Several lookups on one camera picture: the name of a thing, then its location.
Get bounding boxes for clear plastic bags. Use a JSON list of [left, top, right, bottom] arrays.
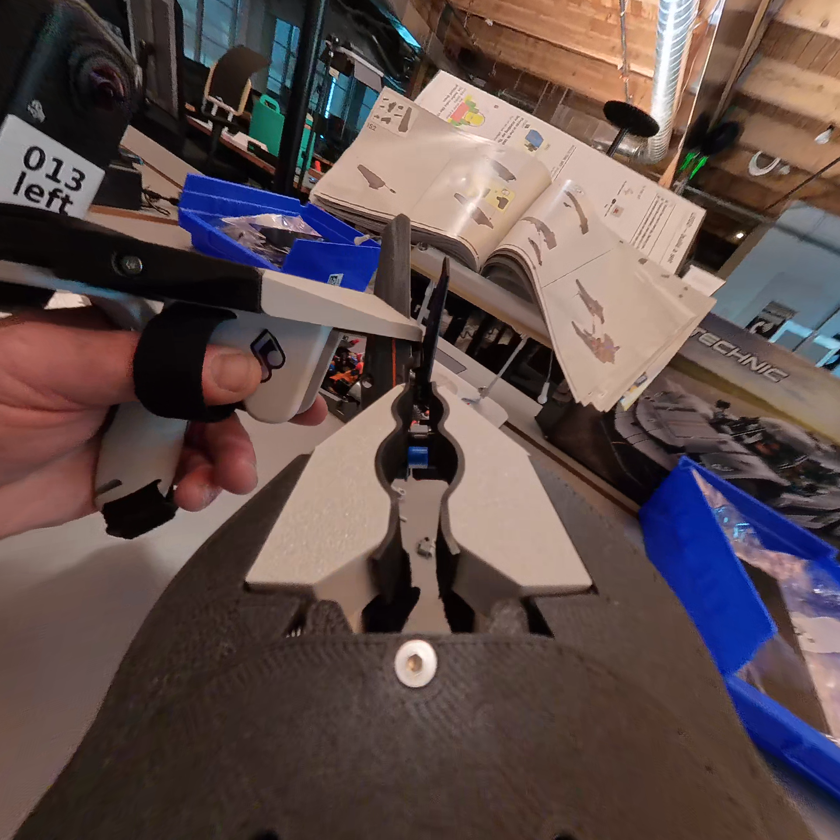
[[691, 468, 840, 739], [218, 212, 324, 268]]

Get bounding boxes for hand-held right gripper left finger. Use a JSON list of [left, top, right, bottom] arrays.
[[243, 386, 421, 634]]

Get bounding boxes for blue parts bin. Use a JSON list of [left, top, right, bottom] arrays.
[[177, 172, 383, 294]]

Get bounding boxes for white book stand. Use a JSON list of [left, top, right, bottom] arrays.
[[410, 241, 560, 429]]

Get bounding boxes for dark lego set box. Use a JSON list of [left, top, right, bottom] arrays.
[[533, 310, 840, 521]]

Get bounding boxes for black lego car chassis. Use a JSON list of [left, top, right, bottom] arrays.
[[323, 333, 372, 422]]

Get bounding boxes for tan black office chair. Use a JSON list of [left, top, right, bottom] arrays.
[[199, 45, 271, 133]]

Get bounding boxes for open instruction booklet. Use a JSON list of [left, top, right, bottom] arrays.
[[308, 87, 719, 412]]

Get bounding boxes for blue plastic bin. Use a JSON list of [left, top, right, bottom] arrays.
[[638, 455, 840, 786]]

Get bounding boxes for white instruction sheet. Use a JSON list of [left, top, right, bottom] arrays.
[[412, 70, 707, 275]]

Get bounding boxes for green plastic case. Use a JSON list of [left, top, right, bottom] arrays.
[[248, 94, 287, 156]]

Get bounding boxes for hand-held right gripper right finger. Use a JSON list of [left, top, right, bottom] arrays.
[[428, 384, 596, 634]]

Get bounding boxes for silver air duct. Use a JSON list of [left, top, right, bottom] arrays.
[[645, 0, 701, 166]]

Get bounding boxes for black steel pole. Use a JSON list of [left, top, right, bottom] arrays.
[[602, 98, 662, 156]]

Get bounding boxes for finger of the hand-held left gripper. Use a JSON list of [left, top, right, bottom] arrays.
[[258, 268, 427, 343]]

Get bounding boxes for person's left hand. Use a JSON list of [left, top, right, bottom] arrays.
[[0, 307, 330, 541]]

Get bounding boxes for black metal post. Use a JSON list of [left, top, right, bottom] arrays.
[[272, 0, 329, 198]]

